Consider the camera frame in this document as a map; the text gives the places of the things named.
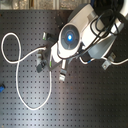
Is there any white gripper green stripe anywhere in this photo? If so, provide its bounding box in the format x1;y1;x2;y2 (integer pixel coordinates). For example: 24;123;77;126
36;44;67;80

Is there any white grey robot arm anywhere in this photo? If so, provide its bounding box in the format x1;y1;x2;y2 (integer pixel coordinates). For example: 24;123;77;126
36;0;128;81

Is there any white cable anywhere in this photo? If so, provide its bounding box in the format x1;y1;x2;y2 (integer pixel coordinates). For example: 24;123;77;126
1;32;53;111

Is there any black clip on board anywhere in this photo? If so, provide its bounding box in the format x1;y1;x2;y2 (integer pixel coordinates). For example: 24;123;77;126
42;32;52;41

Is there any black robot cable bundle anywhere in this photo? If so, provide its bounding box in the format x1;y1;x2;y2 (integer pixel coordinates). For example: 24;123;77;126
68;0;128;61

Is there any small blue clip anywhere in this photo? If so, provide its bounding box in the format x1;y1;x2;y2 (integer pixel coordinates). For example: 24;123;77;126
0;84;5;94

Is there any grey metal cable clip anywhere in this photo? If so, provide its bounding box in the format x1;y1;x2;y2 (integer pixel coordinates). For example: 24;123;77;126
102;52;116;70

